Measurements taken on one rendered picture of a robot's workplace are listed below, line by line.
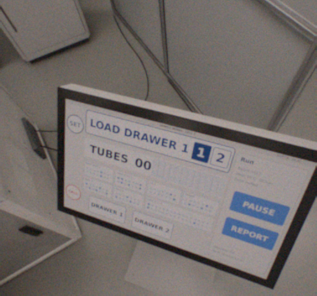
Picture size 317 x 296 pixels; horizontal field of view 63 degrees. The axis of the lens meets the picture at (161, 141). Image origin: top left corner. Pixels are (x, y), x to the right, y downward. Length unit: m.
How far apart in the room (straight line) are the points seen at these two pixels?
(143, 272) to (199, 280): 0.30
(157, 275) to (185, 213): 1.03
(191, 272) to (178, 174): 1.08
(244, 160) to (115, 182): 0.27
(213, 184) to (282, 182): 0.12
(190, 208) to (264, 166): 0.17
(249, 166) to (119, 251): 1.25
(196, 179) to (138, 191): 0.13
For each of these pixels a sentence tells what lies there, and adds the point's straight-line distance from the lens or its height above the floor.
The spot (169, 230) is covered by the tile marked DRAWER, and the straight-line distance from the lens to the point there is 0.59.
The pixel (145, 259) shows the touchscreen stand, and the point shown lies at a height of 0.04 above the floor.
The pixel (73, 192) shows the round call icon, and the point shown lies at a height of 1.01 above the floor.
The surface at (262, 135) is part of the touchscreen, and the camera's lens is 0.47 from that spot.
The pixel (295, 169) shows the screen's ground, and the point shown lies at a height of 1.17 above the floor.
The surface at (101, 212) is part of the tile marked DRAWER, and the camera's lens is 0.64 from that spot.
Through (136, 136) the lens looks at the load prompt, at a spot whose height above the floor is 1.15.
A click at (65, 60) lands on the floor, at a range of 2.53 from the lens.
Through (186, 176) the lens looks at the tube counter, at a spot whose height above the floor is 1.11.
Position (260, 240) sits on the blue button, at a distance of 0.57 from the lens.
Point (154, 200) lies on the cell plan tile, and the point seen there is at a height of 1.05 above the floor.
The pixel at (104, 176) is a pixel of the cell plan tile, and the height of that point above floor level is 1.07.
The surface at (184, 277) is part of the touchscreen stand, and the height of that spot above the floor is 0.04.
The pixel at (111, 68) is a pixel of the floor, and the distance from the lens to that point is 2.32.
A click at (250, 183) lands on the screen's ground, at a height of 1.13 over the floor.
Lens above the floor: 1.59
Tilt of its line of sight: 61 degrees down
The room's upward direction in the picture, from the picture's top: 9 degrees counter-clockwise
